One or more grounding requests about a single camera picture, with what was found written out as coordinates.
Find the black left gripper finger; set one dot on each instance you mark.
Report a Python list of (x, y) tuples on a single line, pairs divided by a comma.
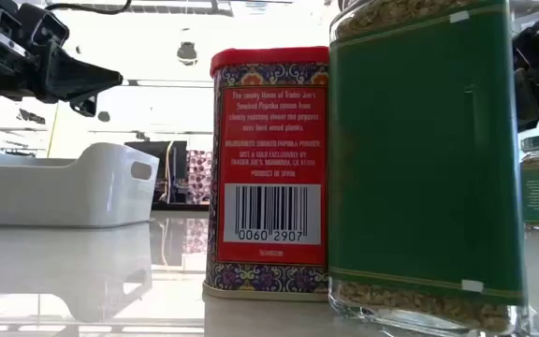
[(84, 106), (77, 79)]

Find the black computer monitor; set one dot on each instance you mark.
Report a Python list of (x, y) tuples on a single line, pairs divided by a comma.
[(148, 173)]

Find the white plastic bin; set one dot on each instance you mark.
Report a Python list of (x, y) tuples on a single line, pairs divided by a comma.
[(63, 196)]

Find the purple patterned cloth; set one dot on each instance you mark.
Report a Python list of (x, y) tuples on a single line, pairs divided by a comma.
[(199, 178)]

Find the red-lidded smoked paprika tin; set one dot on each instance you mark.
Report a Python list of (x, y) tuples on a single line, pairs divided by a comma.
[(269, 140)]

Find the small dark ceiling fixture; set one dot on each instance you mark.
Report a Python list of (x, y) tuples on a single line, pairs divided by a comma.
[(104, 116)]

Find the round dark ceiling fixture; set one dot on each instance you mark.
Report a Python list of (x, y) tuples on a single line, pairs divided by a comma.
[(186, 52)]

